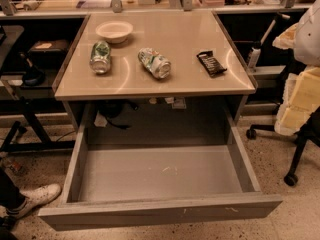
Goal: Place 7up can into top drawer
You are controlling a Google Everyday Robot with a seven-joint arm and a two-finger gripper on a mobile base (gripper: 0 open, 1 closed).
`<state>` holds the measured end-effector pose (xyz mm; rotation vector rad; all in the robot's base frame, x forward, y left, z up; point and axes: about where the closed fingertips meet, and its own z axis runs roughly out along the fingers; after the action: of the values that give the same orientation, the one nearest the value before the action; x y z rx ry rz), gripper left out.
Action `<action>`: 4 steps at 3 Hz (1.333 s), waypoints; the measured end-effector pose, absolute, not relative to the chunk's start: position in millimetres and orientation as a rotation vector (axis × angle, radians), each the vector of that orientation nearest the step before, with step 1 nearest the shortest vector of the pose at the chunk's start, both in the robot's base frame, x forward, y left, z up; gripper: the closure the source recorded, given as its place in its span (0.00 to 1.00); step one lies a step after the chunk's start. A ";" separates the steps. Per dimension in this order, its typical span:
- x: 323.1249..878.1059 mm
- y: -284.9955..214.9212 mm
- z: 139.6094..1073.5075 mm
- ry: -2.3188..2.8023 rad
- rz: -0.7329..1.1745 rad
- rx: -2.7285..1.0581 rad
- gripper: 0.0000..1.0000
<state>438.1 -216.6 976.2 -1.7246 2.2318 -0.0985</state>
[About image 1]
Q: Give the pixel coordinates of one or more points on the green soda can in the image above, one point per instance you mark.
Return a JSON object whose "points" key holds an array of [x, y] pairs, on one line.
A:
{"points": [[100, 58]]}

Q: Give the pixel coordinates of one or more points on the open grey top drawer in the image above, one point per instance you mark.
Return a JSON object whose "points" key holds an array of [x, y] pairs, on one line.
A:
{"points": [[190, 168]]}

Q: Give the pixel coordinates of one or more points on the white sneaker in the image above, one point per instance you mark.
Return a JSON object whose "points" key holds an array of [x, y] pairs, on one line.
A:
{"points": [[24, 202]]}

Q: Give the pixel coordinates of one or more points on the white green 7up can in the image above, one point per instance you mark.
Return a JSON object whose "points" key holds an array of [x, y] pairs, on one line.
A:
{"points": [[154, 62]]}

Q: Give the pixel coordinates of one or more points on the black office chair base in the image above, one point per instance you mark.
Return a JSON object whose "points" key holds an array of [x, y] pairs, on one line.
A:
{"points": [[271, 155]]}

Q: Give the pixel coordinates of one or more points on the grey drawer cabinet table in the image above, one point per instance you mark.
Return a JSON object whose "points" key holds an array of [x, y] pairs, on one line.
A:
{"points": [[177, 35]]}

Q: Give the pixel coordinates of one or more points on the dark box on shelf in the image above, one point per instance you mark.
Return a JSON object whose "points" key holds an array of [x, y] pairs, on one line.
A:
{"points": [[54, 49]]}

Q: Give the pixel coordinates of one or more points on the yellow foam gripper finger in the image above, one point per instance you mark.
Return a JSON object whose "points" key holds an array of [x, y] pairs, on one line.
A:
{"points": [[301, 97]]}

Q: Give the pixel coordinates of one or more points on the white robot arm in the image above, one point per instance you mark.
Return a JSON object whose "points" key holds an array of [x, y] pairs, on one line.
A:
{"points": [[303, 38]]}

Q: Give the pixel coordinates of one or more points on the dark snack bar packet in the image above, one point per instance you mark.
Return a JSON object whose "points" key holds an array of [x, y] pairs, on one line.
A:
{"points": [[210, 63]]}

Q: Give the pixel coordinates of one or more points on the white paper bowl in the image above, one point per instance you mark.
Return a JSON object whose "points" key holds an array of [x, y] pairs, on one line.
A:
{"points": [[114, 32]]}

